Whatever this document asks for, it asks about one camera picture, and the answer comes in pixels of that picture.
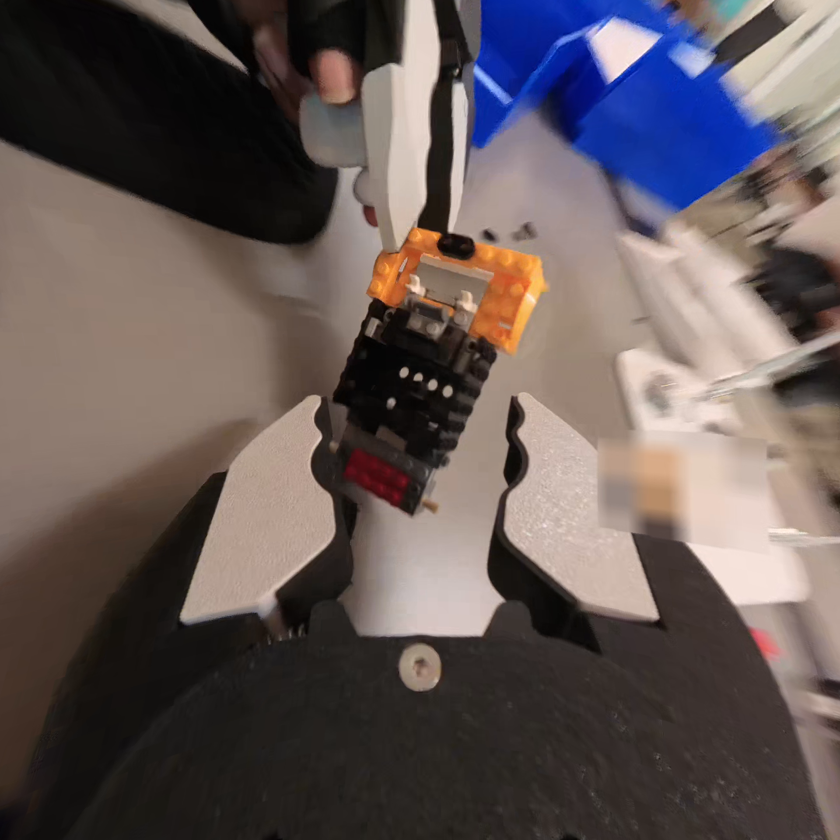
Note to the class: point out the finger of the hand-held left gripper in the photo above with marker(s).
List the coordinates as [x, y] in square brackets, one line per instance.
[463, 131]
[400, 144]

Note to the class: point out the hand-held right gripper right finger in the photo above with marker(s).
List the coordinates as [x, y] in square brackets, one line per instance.
[558, 525]

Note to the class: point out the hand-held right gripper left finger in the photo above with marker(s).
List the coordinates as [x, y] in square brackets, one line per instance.
[269, 525]

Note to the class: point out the black orange lego car chassis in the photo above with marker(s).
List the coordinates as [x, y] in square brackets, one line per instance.
[420, 394]

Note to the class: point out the person's left hand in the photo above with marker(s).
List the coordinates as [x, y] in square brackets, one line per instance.
[334, 72]

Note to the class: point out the blue storage bin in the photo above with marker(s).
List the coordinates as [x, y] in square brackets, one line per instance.
[525, 52]
[676, 124]

